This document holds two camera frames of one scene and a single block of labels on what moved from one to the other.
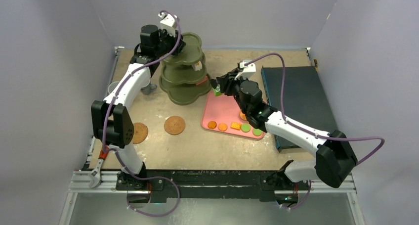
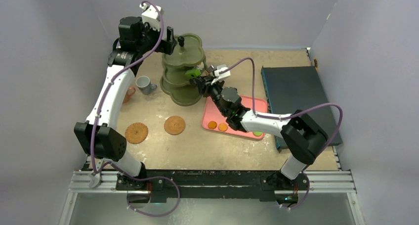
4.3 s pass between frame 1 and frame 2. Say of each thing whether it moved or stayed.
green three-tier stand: stayed
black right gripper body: moved
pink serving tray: stayed
